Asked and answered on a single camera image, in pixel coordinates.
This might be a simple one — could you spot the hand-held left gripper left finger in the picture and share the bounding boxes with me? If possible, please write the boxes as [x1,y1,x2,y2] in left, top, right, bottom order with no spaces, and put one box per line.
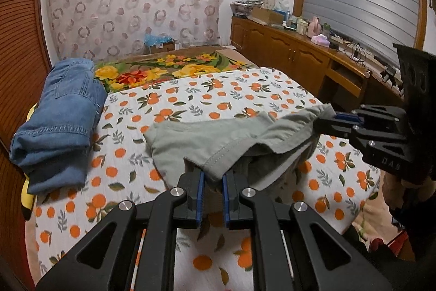
[34,167,205,291]

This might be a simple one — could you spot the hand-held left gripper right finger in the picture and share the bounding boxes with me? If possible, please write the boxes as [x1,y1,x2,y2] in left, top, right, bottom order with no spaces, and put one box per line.
[222,170,394,291]

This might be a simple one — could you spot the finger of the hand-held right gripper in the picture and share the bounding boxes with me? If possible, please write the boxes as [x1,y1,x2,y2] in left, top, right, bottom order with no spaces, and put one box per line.
[335,105,406,124]
[313,117,376,144]

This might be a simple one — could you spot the grey pants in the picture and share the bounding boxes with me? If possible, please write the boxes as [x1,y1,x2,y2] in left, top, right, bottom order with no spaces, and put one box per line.
[143,103,336,197]

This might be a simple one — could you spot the person's right forearm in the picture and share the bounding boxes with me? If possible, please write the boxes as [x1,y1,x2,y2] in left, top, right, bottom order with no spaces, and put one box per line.
[381,172,436,262]

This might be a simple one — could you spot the person's right hand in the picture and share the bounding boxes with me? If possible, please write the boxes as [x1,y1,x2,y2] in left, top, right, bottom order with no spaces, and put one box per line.
[400,175,436,191]

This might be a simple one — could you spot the pink tissue pack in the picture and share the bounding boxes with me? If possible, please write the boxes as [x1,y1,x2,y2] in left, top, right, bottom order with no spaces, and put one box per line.
[310,33,331,48]

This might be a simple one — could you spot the wooden cabinet desk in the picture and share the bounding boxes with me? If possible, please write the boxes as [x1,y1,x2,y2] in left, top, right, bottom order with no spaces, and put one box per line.
[230,15,406,109]

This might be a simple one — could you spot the orange print bedsheet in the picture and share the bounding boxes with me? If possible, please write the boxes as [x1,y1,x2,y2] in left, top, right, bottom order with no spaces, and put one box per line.
[25,67,382,291]

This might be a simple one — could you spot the open cardboard box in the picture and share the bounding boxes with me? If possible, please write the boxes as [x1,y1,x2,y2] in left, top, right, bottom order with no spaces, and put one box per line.
[251,6,285,25]

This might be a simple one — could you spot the floral blanket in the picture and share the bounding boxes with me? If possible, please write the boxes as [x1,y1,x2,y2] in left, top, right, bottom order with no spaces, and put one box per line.
[93,44,256,94]

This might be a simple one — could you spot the basket of clutter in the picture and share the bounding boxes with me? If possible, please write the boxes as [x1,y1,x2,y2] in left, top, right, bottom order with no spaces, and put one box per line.
[229,0,265,17]

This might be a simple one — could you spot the small cardboard box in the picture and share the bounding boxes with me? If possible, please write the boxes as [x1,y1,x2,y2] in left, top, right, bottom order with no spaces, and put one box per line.
[145,40,176,54]

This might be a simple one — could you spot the blue plastic bag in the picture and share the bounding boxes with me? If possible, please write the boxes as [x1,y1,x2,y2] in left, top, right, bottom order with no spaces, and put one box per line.
[144,31,174,46]

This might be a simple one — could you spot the folded blue jeans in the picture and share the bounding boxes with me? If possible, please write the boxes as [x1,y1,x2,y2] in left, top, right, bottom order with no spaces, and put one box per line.
[8,58,108,195]

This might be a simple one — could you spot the yellow cushion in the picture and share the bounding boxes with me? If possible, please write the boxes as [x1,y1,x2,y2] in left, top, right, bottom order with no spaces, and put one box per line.
[21,103,38,222]

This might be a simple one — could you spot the wooden slatted wardrobe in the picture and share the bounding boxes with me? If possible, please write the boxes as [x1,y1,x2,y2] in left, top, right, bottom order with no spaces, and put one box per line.
[0,0,52,149]

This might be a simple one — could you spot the tangled cables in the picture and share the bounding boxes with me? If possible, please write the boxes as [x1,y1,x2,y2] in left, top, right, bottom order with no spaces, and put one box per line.
[342,42,367,62]

